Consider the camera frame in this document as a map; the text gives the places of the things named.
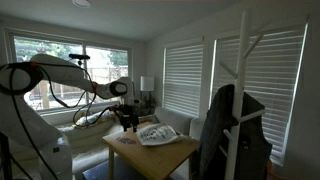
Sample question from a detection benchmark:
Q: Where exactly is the white table lamp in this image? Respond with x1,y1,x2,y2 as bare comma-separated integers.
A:
139,75,155,116

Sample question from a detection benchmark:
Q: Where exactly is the green house plant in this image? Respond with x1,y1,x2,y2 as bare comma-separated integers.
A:
141,93,158,116

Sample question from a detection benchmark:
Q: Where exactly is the black camera on stand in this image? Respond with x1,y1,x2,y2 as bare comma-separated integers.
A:
68,53,91,68

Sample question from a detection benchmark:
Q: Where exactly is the light grey sofa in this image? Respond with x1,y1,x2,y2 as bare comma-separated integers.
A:
9,105,208,180

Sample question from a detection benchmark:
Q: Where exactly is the patterned cushion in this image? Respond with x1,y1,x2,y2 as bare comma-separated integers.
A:
71,109,118,129

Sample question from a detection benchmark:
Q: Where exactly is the dark blue storage box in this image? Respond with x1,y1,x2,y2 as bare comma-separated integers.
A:
82,159,141,180

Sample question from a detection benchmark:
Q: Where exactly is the white printed tote bag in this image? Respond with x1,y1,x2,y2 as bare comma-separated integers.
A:
135,122,185,147

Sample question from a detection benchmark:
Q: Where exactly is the narrow white window blind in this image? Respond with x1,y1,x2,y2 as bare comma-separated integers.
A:
162,43,204,118

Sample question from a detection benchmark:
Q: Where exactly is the large glass window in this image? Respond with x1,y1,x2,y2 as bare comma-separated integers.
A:
6,31,133,114

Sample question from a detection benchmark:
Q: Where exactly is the wide white window blind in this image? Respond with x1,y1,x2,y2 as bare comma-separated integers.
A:
210,26,307,165

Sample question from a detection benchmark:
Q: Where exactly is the light wooden table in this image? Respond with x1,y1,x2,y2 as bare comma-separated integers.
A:
101,120,201,180

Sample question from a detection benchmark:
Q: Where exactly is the round ceiling light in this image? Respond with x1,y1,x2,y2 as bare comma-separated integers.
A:
72,0,93,8

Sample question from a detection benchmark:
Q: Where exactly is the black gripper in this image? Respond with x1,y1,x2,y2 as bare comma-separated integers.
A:
114,103,140,134

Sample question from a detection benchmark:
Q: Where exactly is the white coat stand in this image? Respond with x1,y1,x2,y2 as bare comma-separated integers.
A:
218,9,268,180

